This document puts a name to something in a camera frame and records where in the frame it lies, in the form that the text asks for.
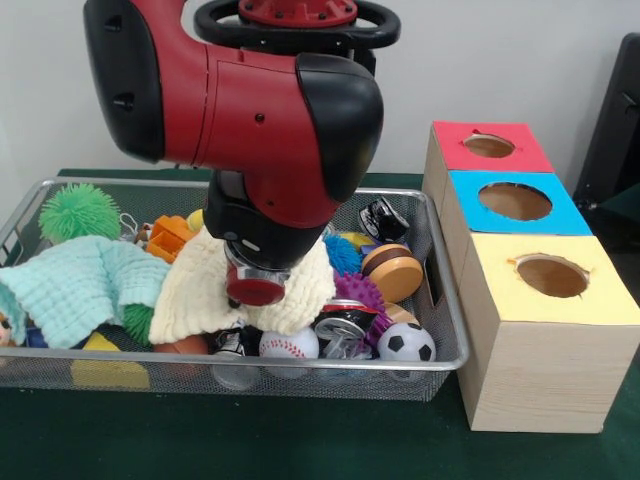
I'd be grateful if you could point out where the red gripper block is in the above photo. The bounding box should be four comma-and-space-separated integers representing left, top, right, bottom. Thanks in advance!
224, 262, 292, 308

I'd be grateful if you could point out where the cream yellow waffle cloth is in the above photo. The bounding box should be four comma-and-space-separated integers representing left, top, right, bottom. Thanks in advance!
150, 225, 338, 346

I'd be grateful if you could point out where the shallow clear mesh bin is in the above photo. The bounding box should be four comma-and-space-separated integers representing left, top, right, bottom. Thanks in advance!
0, 178, 471, 403

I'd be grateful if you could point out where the wooden box with three holes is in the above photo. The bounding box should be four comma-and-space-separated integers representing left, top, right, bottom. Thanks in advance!
422, 120, 640, 434

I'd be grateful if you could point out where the small baseball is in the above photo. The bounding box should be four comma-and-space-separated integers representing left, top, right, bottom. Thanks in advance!
259, 328, 321, 362

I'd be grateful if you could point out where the blue spiky ball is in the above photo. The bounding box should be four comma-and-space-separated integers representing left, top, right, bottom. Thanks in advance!
325, 233, 364, 278

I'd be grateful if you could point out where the orange plastic toy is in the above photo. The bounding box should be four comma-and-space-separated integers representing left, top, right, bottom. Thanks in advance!
148, 215, 201, 264

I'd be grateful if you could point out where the purple spiky ball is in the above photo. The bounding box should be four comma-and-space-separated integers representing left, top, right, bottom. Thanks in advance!
335, 272, 389, 316

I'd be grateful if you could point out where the brown wooden yo-yo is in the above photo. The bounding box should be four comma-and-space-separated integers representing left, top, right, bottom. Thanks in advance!
360, 243, 425, 304

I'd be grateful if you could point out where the black white striped toy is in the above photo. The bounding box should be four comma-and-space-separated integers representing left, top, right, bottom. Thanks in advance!
360, 197, 410, 244

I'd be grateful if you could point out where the dark green table cloth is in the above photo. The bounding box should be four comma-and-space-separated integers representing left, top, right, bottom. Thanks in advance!
0, 168, 640, 480

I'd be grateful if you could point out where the small soccer ball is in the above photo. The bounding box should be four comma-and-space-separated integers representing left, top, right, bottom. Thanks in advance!
378, 322, 438, 363

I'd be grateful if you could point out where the mint green waffle cloth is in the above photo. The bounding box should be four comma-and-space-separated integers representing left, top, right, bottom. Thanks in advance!
0, 235, 176, 349

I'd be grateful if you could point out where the green spiky rubber ball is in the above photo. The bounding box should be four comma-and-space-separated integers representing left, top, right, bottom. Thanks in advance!
38, 182, 123, 244

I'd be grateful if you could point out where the black upright panel stand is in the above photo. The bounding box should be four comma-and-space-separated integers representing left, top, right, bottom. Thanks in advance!
575, 33, 640, 226

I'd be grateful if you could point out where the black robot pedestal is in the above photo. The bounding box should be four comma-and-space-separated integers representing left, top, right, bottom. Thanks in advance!
193, 0, 403, 79

